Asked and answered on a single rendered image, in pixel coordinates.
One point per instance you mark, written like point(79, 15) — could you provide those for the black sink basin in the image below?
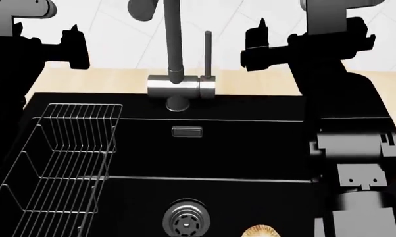
point(234, 153)

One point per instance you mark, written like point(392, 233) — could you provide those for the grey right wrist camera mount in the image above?
point(326, 14)

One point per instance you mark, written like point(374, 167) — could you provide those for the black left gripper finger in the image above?
point(17, 29)
point(74, 49)

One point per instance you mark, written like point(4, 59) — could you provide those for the tan ridged round item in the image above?
point(261, 232)

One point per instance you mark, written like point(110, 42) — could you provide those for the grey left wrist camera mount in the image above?
point(7, 14)

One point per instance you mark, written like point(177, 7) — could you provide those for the rectangular metal overflow plate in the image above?
point(187, 131)

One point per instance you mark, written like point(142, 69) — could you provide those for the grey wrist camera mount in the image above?
point(326, 14)
point(7, 14)

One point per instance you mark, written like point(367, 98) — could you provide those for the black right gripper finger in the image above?
point(360, 37)
point(257, 49)

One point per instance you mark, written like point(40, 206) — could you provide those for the round metal sink drain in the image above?
point(185, 224)

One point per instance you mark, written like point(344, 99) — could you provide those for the steel gooseneck sink faucet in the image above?
point(173, 49)

